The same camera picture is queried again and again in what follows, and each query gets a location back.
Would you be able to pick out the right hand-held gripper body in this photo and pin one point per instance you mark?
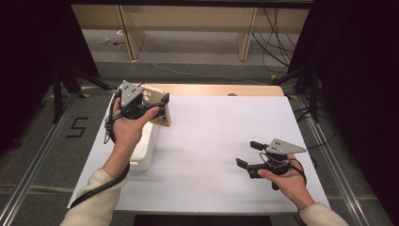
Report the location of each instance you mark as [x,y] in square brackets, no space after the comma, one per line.
[276,160]

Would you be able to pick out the black curtain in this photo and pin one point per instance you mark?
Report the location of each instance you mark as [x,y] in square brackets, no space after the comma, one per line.
[360,78]
[34,47]

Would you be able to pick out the white plastic storage box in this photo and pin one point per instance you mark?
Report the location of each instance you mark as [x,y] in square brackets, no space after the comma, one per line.
[144,147]

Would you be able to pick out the small white floor object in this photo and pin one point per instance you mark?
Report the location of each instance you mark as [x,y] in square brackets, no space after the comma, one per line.
[105,40]

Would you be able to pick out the light wooden table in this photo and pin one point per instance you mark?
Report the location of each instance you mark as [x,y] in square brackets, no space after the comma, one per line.
[219,90]

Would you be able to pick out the person's left hand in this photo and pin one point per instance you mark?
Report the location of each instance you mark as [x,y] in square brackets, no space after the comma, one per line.
[128,132]

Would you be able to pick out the white board sheet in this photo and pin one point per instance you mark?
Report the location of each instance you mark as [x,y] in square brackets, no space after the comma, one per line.
[204,150]

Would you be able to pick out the small wooden block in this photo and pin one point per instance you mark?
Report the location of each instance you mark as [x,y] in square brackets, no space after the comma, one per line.
[156,94]

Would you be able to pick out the black tripod stand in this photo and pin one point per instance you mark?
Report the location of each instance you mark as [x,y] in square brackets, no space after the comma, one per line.
[58,94]
[313,94]

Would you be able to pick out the aluminium floor rail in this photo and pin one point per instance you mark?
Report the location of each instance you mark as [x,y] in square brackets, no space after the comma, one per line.
[34,166]
[338,169]

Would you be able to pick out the person's right hand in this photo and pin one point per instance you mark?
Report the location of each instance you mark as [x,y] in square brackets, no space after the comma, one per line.
[291,185]

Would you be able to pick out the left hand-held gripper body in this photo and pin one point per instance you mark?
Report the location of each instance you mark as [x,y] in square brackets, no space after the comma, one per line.
[131,94]

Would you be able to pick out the wooden desk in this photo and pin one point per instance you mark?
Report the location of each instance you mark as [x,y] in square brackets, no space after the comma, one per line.
[188,19]

